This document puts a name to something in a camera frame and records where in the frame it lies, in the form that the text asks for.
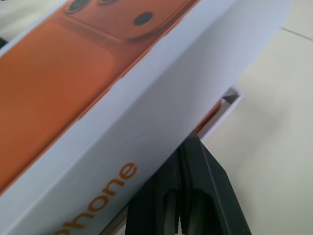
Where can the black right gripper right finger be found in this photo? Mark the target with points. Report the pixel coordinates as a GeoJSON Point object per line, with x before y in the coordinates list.
{"type": "Point", "coordinates": [210, 195]}

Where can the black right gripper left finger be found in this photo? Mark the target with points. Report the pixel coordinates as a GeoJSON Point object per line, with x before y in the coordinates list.
{"type": "Point", "coordinates": [151, 208]}

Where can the orange smartphone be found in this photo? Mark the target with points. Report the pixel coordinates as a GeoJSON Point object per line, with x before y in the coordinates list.
{"type": "Point", "coordinates": [207, 120]}

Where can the white phone box lid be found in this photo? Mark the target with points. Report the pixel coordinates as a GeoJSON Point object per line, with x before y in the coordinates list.
{"type": "Point", "coordinates": [146, 102]}

